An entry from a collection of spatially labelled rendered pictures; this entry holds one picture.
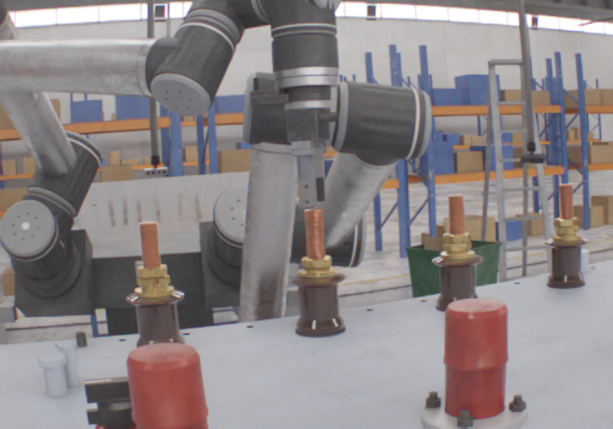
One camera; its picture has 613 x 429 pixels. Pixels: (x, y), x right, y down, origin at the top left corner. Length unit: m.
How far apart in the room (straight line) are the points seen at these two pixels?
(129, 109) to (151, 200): 3.08
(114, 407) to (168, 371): 0.15
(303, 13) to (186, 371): 0.65
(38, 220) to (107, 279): 0.56
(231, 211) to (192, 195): 3.79
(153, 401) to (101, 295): 2.03
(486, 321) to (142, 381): 0.34
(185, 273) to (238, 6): 1.59
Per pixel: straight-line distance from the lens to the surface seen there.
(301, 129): 1.05
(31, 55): 1.30
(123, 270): 2.60
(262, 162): 1.37
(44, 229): 2.13
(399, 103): 1.37
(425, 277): 5.51
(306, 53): 1.07
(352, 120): 1.34
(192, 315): 3.12
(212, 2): 1.16
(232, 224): 2.08
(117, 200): 5.81
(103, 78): 1.18
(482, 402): 0.74
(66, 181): 2.23
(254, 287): 1.44
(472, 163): 10.57
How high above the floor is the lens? 1.67
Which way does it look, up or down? 4 degrees down
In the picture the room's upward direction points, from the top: 3 degrees counter-clockwise
